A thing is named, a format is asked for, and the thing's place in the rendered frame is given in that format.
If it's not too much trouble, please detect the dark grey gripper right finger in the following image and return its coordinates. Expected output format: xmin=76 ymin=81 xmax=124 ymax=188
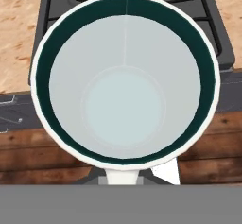
xmin=136 ymin=168 xmax=173 ymax=186

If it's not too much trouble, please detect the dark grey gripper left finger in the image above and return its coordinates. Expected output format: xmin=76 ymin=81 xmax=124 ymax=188
xmin=73 ymin=165 xmax=109 ymax=186

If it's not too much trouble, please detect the white mug with green rim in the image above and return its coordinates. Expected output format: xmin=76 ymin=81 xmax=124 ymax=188
xmin=30 ymin=0 xmax=221 ymax=186

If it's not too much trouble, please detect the dark grey marbled cupboard front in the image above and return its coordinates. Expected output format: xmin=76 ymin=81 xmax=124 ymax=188
xmin=0 ymin=91 xmax=45 ymax=135
xmin=215 ymin=70 xmax=242 ymax=114

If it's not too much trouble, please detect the dark grey gas hob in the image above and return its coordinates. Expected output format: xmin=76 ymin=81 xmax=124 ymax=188
xmin=28 ymin=0 xmax=236 ymax=86

